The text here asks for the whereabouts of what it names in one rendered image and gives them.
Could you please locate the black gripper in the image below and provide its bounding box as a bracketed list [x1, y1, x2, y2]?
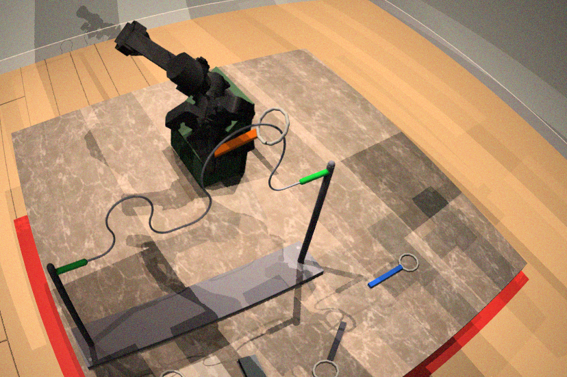
[165, 91, 255, 176]

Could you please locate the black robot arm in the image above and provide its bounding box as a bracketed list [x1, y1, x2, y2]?
[114, 21, 256, 125]

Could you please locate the white loop with blue handle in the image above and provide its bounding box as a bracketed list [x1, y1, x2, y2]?
[368, 253, 419, 288]

